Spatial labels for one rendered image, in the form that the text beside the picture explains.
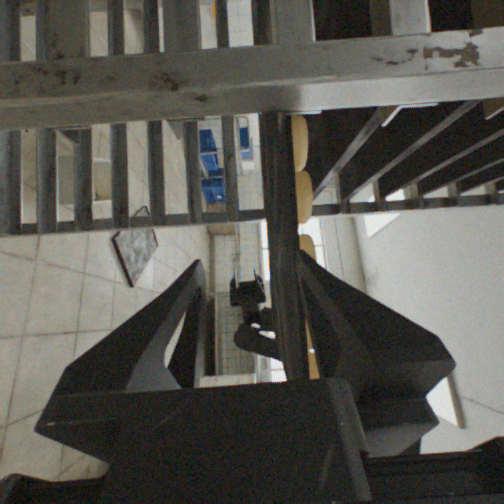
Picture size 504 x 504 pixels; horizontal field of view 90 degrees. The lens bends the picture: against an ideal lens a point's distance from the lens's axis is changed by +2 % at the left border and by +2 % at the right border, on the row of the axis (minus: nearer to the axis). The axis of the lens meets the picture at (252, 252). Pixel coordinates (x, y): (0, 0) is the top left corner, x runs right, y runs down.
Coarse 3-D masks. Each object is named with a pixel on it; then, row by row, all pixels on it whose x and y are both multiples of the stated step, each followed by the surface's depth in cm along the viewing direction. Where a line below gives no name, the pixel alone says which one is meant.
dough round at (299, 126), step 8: (296, 120) 23; (304, 120) 23; (296, 128) 22; (304, 128) 22; (296, 136) 22; (304, 136) 22; (296, 144) 22; (304, 144) 22; (296, 152) 23; (304, 152) 23; (296, 160) 23; (304, 160) 23; (296, 168) 24
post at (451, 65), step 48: (240, 48) 17; (288, 48) 16; (336, 48) 16; (384, 48) 16; (432, 48) 16; (480, 48) 16; (0, 96) 17; (48, 96) 17; (96, 96) 16; (144, 96) 17; (192, 96) 17; (240, 96) 17; (288, 96) 17; (336, 96) 18; (384, 96) 18; (432, 96) 18; (480, 96) 19
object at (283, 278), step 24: (264, 0) 31; (264, 24) 33; (264, 120) 44; (288, 120) 20; (264, 144) 48; (288, 144) 20; (264, 168) 52; (288, 168) 20; (264, 192) 58; (288, 192) 21; (288, 216) 21; (288, 240) 22; (288, 264) 23; (288, 288) 24; (288, 312) 26; (288, 336) 27; (288, 360) 29
